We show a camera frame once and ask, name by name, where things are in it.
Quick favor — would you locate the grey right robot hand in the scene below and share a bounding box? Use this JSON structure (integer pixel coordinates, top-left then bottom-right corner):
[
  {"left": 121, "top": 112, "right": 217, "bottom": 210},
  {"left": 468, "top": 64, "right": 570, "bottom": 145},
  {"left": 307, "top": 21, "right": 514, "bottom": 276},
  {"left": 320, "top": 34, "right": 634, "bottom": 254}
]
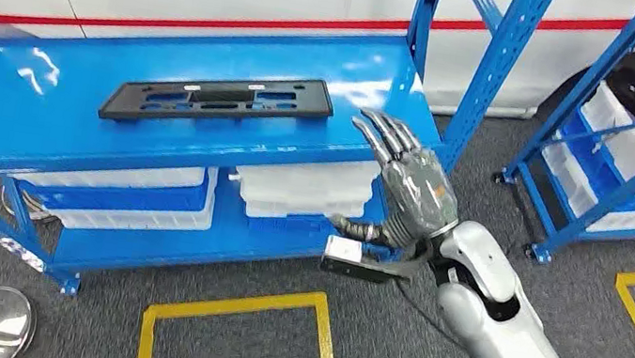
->
[{"left": 326, "top": 104, "right": 475, "bottom": 259}]

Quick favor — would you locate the black plastic plate bracket part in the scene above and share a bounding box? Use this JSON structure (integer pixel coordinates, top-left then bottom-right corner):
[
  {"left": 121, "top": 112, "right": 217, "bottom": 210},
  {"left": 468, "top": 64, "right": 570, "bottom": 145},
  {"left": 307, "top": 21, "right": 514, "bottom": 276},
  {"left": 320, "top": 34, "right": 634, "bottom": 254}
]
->
[{"left": 97, "top": 48, "right": 339, "bottom": 154}]

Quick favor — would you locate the pale wrist camera on bracket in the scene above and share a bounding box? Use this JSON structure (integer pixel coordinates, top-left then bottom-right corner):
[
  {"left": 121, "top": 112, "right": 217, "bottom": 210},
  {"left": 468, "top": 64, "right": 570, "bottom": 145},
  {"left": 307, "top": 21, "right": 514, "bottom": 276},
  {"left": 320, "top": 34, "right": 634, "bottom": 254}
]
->
[{"left": 318, "top": 233, "right": 430, "bottom": 292}]

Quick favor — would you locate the red barrier belt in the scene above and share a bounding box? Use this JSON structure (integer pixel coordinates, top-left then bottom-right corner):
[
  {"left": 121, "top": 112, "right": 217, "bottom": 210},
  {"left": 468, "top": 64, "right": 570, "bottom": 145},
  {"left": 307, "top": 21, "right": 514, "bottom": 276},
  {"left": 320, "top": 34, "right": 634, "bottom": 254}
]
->
[{"left": 0, "top": 0, "right": 635, "bottom": 122}]

